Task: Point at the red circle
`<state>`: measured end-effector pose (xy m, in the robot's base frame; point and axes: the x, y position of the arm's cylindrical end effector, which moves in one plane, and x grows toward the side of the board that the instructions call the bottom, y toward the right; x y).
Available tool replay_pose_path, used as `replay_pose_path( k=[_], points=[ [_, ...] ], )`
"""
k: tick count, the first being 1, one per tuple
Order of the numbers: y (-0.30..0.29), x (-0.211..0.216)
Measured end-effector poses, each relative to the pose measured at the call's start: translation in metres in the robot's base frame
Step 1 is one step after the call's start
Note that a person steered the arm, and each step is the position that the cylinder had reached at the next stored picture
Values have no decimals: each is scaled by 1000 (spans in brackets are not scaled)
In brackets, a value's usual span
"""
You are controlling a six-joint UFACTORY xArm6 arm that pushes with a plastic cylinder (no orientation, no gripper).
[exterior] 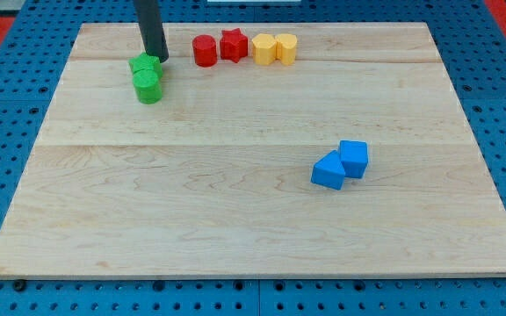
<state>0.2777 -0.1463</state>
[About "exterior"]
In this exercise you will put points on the light wooden board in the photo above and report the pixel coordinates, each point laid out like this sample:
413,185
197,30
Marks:
214,180

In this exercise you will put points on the blue cube block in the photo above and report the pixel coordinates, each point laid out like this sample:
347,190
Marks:
354,157

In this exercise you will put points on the green cylinder block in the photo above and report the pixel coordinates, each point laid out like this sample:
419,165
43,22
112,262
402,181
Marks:
147,86

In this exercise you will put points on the black cylindrical robot pointer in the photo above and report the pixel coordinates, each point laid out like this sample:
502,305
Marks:
151,28

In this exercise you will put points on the green star block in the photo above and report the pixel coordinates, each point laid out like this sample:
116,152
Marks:
146,62

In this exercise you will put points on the blue triangular block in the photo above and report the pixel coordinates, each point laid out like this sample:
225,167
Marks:
329,171

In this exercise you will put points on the yellow hexagon block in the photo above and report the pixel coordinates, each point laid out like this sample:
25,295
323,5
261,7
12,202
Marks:
264,49

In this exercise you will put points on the red cylinder block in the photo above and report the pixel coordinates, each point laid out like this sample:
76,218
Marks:
205,50

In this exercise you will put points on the red star block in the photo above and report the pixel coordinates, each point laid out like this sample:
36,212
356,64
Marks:
233,45

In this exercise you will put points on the yellow heart block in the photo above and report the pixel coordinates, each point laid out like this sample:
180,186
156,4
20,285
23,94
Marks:
286,48

